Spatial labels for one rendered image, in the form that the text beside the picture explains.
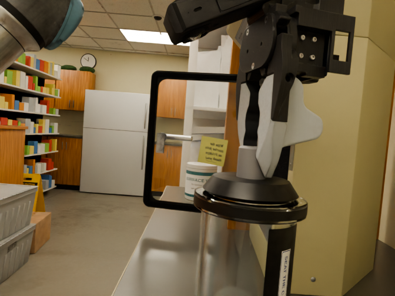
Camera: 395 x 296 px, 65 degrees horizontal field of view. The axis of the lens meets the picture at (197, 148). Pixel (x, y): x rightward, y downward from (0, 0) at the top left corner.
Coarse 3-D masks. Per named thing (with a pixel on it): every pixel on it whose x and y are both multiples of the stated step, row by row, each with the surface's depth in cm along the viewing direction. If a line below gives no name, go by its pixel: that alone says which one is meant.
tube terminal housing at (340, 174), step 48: (384, 0) 60; (336, 48) 55; (384, 48) 62; (336, 96) 55; (384, 96) 65; (336, 144) 56; (384, 144) 69; (336, 192) 56; (336, 240) 57; (336, 288) 57
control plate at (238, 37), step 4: (244, 20) 69; (244, 24) 70; (240, 28) 74; (244, 28) 72; (240, 32) 76; (236, 36) 81; (240, 36) 78; (236, 40) 83; (240, 40) 80; (240, 44) 82
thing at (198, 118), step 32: (160, 96) 90; (192, 96) 89; (224, 96) 87; (160, 128) 91; (192, 128) 89; (224, 128) 88; (160, 160) 91; (192, 160) 90; (224, 160) 88; (160, 192) 91; (192, 192) 90
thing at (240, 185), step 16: (240, 160) 30; (256, 160) 29; (224, 176) 30; (240, 176) 30; (256, 176) 29; (272, 176) 32; (224, 192) 27; (240, 192) 27; (256, 192) 26; (272, 192) 27; (288, 192) 28
